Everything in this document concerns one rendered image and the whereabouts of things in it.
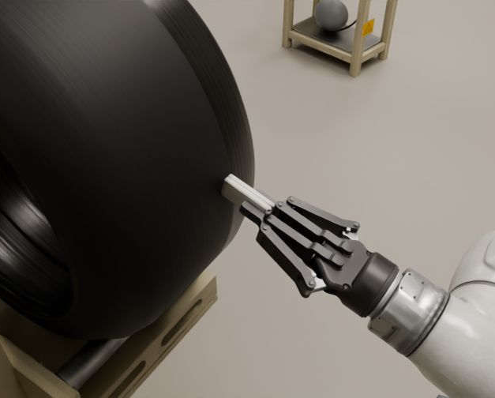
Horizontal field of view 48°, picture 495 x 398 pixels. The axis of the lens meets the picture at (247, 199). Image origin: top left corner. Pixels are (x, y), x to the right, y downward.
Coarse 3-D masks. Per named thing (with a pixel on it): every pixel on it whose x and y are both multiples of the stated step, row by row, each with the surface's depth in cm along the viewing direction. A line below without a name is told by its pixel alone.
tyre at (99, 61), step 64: (0, 0) 55; (64, 0) 58; (128, 0) 63; (0, 64) 54; (64, 64) 55; (128, 64) 60; (192, 64) 65; (0, 128) 57; (64, 128) 55; (128, 128) 58; (192, 128) 65; (0, 192) 105; (64, 192) 57; (128, 192) 59; (192, 192) 66; (0, 256) 100; (64, 256) 104; (128, 256) 63; (192, 256) 71; (64, 320) 78; (128, 320) 72
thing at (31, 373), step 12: (0, 336) 86; (12, 348) 85; (12, 360) 83; (24, 360) 83; (24, 372) 82; (36, 372) 82; (48, 372) 82; (24, 384) 84; (36, 384) 80; (48, 384) 80; (60, 384) 80; (36, 396) 84; (48, 396) 80; (60, 396) 79; (72, 396) 79
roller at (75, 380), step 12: (84, 348) 88; (96, 348) 88; (108, 348) 89; (72, 360) 86; (84, 360) 87; (96, 360) 88; (60, 372) 85; (72, 372) 85; (84, 372) 86; (72, 384) 84
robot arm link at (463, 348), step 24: (456, 288) 69; (480, 288) 66; (456, 312) 60; (480, 312) 61; (432, 336) 60; (456, 336) 59; (480, 336) 59; (432, 360) 60; (456, 360) 58; (480, 360) 58; (456, 384) 59; (480, 384) 58
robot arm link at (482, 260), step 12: (480, 240) 76; (492, 240) 73; (468, 252) 75; (480, 252) 72; (492, 252) 70; (468, 264) 71; (480, 264) 70; (492, 264) 68; (456, 276) 71; (468, 276) 69; (480, 276) 68; (492, 276) 67
